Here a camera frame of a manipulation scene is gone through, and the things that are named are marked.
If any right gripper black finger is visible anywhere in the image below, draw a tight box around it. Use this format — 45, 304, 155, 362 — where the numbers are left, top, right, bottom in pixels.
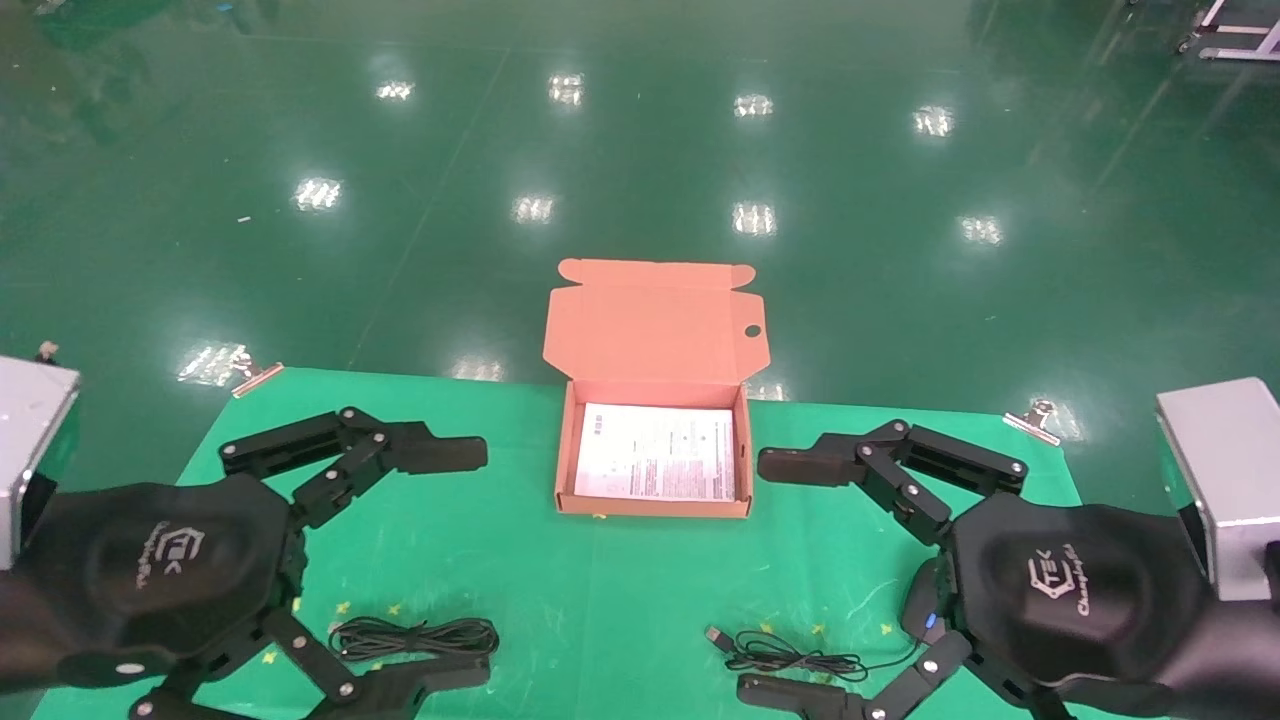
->
756, 419, 1029, 547

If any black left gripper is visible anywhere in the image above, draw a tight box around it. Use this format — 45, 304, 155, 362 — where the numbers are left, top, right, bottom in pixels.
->
0, 406, 492, 720

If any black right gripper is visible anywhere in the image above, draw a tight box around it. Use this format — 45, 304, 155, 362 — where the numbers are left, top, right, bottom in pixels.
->
736, 490, 1221, 720

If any black wired mouse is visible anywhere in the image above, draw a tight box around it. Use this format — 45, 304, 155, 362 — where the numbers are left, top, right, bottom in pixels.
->
705, 555, 953, 686

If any black data cable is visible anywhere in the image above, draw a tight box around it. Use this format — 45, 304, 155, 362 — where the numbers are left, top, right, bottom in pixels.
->
328, 616, 500, 663

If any orange cardboard box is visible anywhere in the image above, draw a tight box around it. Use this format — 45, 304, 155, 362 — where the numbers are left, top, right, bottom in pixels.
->
543, 258, 769, 519

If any white printed paper leaflet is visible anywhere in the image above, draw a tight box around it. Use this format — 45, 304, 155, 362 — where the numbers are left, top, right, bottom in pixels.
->
574, 403, 738, 502

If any metal binder clip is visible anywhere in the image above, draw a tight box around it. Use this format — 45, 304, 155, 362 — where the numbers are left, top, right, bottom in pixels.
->
1003, 398, 1063, 447
228, 348, 286, 399

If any green table mat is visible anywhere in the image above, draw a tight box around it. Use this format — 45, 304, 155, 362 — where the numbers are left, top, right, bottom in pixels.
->
30, 367, 1171, 720

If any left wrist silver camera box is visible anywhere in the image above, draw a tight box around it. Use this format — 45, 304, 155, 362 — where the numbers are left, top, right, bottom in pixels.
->
0, 355, 81, 571

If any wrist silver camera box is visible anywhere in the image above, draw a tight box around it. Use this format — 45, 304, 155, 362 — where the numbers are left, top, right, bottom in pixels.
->
0, 355, 81, 571
1157, 377, 1280, 603

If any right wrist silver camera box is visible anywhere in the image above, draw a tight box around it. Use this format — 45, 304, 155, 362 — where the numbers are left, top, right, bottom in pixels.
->
1157, 377, 1280, 603

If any white metal cart frame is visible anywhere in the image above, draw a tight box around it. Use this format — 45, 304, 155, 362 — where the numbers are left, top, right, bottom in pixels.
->
1178, 0, 1280, 63

